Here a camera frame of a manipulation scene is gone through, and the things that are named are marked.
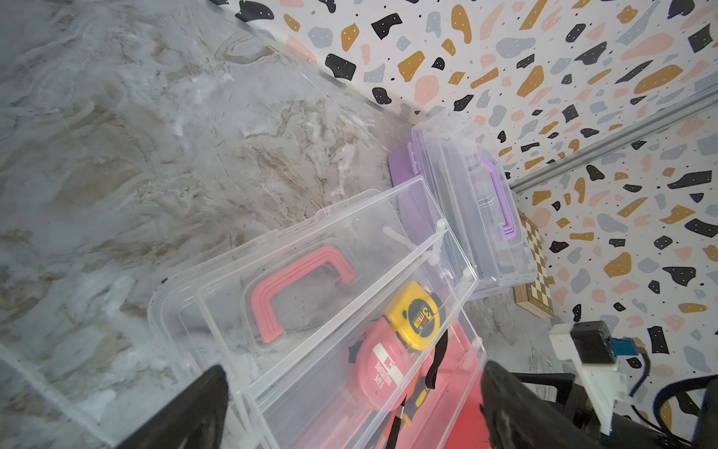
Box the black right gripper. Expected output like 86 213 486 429
514 373 717 448

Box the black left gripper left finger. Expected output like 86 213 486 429
119 365 229 449

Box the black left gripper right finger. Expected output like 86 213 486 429
481 360 598 448

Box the pink toolbox with clear lid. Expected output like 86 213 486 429
148 178 485 448

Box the purple toolbox with clear lid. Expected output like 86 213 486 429
388 115 537 300

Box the orange black screwdriver pink box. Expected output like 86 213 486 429
385 331 449 448

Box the wooden chessboard box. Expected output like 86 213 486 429
513 213 555 319

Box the yellow tape measure in pink box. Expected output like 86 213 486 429
383 281 446 352

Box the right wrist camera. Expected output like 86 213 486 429
550 321 646 436

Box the aluminium corner post right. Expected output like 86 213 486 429
510 83 717 194

